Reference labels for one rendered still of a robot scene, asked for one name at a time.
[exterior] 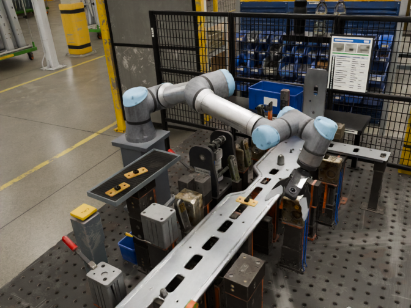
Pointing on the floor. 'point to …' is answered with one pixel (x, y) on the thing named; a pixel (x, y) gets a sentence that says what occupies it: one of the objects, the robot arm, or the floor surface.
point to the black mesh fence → (277, 63)
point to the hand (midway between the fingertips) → (283, 212)
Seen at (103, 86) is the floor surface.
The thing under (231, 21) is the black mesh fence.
